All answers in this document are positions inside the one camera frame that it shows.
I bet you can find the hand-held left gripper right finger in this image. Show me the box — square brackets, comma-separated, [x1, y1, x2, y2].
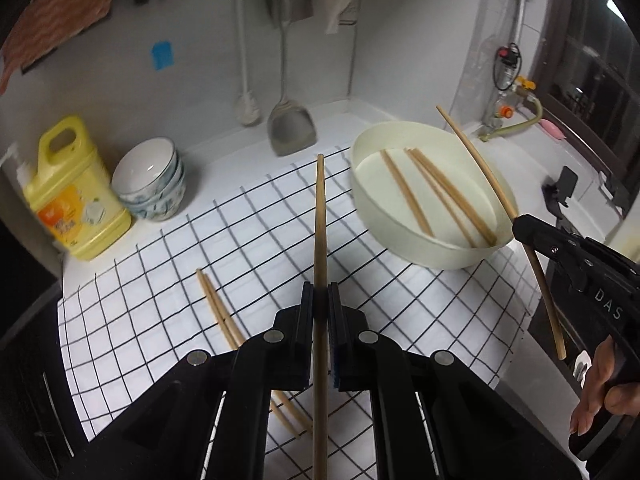
[326, 282, 591, 480]

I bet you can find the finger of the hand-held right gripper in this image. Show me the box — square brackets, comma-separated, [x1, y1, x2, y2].
[512, 214, 587, 282]

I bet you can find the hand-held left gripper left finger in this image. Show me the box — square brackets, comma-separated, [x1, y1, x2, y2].
[75, 282, 316, 480]

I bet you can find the light wooden chopstick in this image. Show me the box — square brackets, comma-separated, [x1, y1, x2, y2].
[410, 148, 498, 247]
[436, 105, 567, 361]
[202, 271, 315, 433]
[196, 268, 303, 440]
[404, 148, 482, 249]
[380, 150, 436, 237]
[311, 153, 330, 480]

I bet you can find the white plastic basin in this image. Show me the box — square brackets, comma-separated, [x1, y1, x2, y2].
[350, 121, 517, 270]

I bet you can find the person's right hand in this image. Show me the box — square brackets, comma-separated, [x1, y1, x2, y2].
[570, 335, 640, 437]

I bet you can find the black phone stand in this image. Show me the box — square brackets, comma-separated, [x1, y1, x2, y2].
[542, 166, 578, 208]

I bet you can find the black white checkered cloth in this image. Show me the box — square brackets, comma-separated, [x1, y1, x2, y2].
[56, 146, 543, 480]

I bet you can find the white blue patterned bowl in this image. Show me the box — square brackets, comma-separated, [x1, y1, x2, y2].
[111, 137, 178, 196]
[122, 177, 188, 222]
[117, 157, 185, 207]

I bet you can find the gas valve with red knob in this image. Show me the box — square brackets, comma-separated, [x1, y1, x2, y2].
[492, 42, 522, 93]

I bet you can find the metal spatula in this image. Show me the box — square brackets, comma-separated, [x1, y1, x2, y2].
[266, 0, 319, 159]

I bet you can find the metal gas pipe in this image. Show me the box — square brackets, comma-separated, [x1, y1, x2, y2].
[505, 0, 532, 48]

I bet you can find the yellow detergent pump bottle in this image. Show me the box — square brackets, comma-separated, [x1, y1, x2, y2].
[7, 115, 132, 262]

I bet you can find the orange wavy dish cloth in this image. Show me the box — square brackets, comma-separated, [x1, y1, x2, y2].
[0, 0, 115, 96]

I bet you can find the dark window frame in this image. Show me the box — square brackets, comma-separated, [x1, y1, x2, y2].
[530, 0, 640, 241]

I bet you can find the blue wall hook sticker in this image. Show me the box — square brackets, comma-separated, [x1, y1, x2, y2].
[151, 41, 175, 71]

